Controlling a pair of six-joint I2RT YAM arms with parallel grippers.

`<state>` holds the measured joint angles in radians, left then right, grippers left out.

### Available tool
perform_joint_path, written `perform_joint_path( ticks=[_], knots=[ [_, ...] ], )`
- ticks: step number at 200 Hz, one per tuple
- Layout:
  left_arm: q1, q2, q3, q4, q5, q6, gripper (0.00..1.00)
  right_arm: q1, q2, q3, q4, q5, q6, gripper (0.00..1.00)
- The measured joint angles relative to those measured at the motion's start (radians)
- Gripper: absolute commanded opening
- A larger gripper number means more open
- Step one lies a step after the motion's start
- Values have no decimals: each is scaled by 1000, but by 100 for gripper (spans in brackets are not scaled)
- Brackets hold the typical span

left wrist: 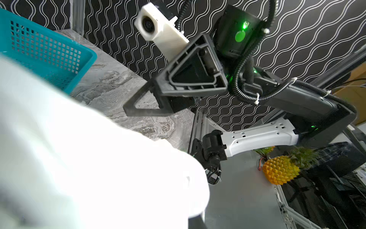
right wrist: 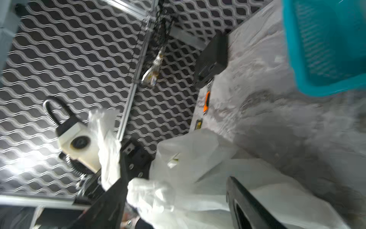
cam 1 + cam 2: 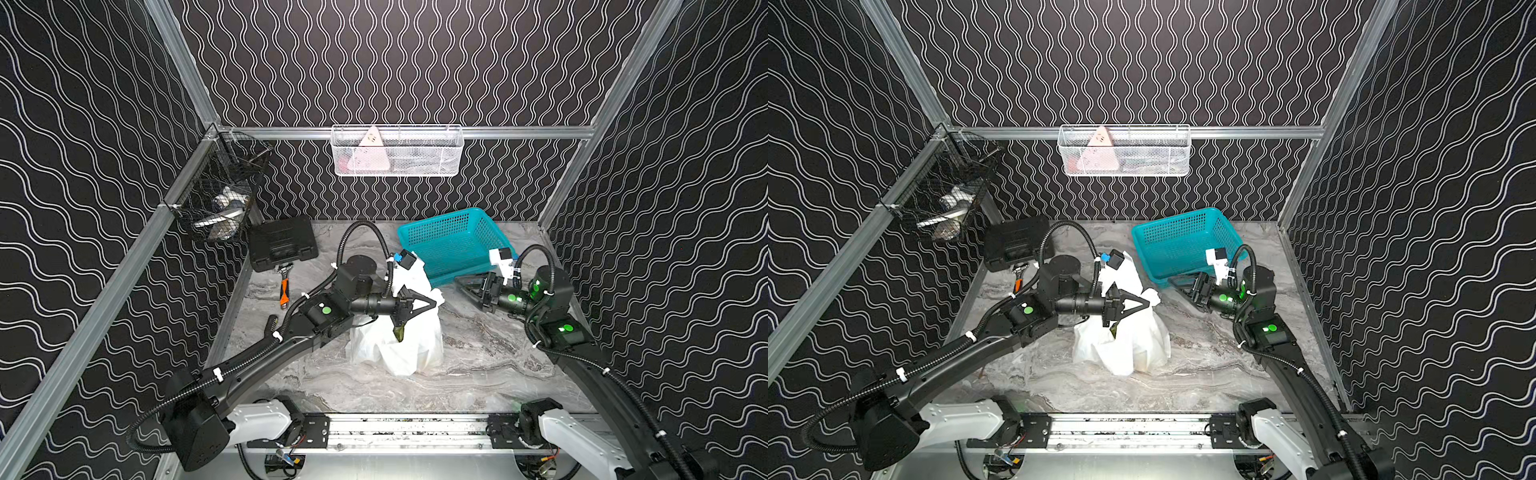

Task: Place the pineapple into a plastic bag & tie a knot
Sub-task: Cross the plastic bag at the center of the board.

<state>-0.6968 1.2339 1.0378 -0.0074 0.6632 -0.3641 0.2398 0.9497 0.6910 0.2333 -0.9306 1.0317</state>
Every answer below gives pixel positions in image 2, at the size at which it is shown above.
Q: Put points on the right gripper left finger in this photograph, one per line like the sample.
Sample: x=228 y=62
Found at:
x=107 y=211

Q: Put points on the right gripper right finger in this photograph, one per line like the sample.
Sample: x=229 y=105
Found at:
x=246 y=211

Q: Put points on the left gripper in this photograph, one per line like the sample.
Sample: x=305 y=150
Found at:
x=135 y=161

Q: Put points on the white plastic bag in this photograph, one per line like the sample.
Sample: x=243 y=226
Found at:
x=186 y=188

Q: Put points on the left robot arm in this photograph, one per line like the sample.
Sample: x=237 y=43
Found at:
x=91 y=188

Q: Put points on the black tool case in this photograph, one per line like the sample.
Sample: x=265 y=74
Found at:
x=212 y=61

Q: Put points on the teal plastic basket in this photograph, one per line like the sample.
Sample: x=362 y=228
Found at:
x=326 y=43

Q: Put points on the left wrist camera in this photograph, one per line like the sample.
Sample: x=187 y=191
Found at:
x=78 y=144

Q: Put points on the items in wire basket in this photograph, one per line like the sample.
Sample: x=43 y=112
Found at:
x=151 y=75

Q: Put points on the orange handled tool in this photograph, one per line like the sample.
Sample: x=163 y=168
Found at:
x=206 y=104

